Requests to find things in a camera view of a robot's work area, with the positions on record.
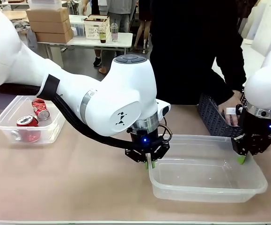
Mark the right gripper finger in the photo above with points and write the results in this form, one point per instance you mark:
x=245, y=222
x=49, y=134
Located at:
x=260, y=145
x=241, y=146

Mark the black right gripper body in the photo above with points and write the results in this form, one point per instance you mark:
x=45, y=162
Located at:
x=257, y=127

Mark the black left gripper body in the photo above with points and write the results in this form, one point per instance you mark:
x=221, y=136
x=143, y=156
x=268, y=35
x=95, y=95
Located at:
x=144, y=140

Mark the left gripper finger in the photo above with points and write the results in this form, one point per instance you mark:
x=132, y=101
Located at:
x=137, y=155
x=161, y=151

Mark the small white box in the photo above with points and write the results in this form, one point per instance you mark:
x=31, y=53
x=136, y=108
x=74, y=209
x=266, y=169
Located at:
x=231, y=111

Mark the black lattice basket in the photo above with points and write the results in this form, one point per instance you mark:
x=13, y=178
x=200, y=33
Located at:
x=210, y=117

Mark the clear plastic bin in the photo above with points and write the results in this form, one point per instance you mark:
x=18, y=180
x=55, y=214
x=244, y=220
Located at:
x=196, y=195
x=49, y=134

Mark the silver topped can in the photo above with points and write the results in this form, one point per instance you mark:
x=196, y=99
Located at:
x=43, y=114

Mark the crushed red can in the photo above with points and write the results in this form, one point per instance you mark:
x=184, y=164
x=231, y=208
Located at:
x=39, y=105

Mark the red soda can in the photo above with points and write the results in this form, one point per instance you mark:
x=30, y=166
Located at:
x=28, y=132

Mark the person's left forearm black sleeve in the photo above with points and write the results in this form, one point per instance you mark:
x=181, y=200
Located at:
x=233, y=84

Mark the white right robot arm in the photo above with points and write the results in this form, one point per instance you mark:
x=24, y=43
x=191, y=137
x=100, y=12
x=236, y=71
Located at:
x=266, y=82

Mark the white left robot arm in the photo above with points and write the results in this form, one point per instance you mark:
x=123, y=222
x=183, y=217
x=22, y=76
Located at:
x=102, y=93

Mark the white lattice basket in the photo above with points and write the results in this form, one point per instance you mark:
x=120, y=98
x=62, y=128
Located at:
x=92, y=30

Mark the person's left hand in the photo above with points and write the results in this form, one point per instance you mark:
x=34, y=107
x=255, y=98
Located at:
x=233, y=100

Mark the person in black shirt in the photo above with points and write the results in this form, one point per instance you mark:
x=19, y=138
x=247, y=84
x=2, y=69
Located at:
x=184, y=58

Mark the person with bare legs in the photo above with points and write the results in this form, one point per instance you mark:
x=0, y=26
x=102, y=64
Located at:
x=141, y=35

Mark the plastic cup pink drink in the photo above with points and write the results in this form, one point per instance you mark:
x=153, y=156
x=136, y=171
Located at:
x=114, y=34

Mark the plastic cup green drink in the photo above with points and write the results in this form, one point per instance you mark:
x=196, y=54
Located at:
x=103, y=35

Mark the white folding table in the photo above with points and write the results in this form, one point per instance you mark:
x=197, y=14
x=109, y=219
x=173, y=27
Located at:
x=83, y=42

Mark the clear plastic container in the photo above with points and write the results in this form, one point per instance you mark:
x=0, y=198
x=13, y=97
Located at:
x=78, y=27

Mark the person in grey shirt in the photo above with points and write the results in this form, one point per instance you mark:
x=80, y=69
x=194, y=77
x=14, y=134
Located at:
x=121, y=7

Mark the brown cardboard box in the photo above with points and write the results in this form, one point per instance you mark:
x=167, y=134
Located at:
x=52, y=37
x=48, y=26
x=48, y=15

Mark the grey clothing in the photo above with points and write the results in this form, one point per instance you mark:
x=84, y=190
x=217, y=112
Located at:
x=31, y=38

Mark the clear storage box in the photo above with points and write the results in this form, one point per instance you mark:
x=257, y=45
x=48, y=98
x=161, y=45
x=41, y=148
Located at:
x=44, y=4

